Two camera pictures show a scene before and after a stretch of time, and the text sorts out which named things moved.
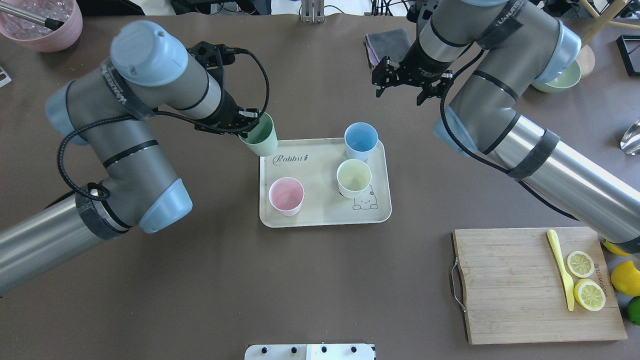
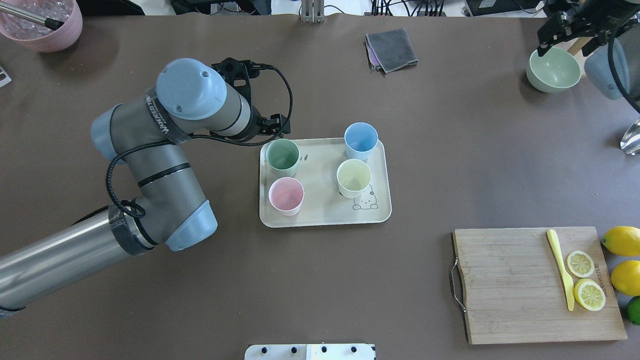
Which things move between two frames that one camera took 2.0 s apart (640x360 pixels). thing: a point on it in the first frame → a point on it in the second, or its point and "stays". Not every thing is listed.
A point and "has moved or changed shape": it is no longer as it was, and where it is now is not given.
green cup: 262,141 has moved or changed shape
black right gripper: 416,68 → 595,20
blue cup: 360,139 stays
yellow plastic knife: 556,252 stays
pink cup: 286,195 stays
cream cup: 353,176 stays
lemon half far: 580,264 stays
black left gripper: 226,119 → 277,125
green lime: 633,310 stays
